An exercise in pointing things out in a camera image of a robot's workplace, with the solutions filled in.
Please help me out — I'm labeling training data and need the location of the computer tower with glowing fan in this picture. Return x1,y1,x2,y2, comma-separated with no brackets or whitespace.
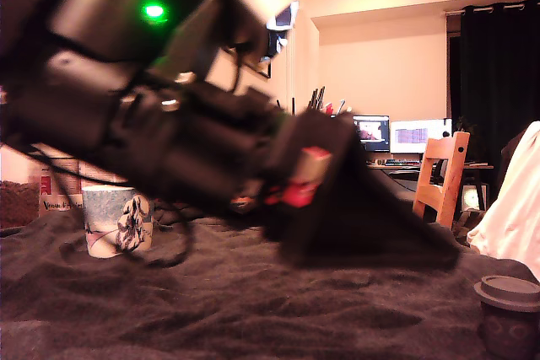
459,182,489,212

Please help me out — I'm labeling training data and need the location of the wooden desk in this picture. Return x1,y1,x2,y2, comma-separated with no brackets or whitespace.
366,160,494,212

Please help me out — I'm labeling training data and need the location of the white curtain rod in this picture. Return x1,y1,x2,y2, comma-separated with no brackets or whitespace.
442,3,540,15

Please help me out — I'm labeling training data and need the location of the dark grey cloth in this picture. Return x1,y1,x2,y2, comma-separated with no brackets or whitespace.
0,207,540,360

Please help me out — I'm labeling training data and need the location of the wooden chair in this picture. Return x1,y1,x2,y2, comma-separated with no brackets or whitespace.
412,131,471,230

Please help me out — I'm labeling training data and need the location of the white fabric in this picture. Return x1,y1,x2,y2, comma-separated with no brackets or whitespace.
466,121,540,284

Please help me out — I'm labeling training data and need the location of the mug with snowy tree print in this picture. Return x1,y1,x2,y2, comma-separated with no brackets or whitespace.
82,185,154,259

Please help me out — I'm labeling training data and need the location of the dark curtain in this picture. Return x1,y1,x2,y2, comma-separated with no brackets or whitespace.
447,0,540,213

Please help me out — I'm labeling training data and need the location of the printed carton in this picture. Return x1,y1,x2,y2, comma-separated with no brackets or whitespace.
78,160,130,187
38,157,81,196

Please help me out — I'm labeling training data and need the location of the backlit keyboard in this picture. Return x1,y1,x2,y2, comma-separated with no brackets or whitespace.
375,158,423,167

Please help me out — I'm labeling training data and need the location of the wide computer monitor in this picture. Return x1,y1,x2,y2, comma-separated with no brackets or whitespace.
389,118,453,154

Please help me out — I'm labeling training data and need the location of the brown fuzzy mat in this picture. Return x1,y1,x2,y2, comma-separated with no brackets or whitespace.
0,180,40,229

